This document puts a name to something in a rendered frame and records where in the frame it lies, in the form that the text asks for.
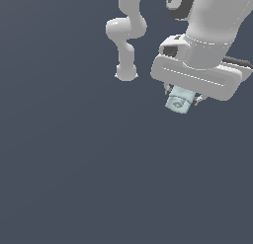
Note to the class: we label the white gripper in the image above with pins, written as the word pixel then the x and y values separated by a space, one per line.
pixel 194 73

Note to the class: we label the pale blue block object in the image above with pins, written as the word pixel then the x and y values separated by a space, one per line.
pixel 178 100

